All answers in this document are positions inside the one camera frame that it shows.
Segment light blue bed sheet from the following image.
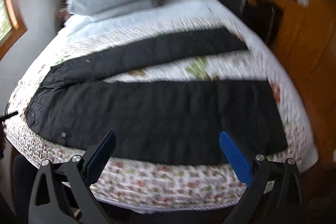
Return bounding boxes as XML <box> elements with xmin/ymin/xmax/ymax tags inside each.
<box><xmin>58</xmin><ymin>0</ymin><xmax>240</xmax><ymax>41</ymax></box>

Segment wooden framed window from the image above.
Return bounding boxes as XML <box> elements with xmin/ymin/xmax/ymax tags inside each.
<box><xmin>1</xmin><ymin>0</ymin><xmax>27</xmax><ymax>59</ymax></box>

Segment black pants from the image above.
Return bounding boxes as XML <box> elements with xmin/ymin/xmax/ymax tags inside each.
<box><xmin>25</xmin><ymin>28</ymin><xmax>288</xmax><ymax>165</ymax></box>

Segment floral white quilt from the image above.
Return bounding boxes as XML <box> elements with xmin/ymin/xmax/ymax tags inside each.
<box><xmin>6</xmin><ymin>16</ymin><xmax>318</xmax><ymax>213</ymax></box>

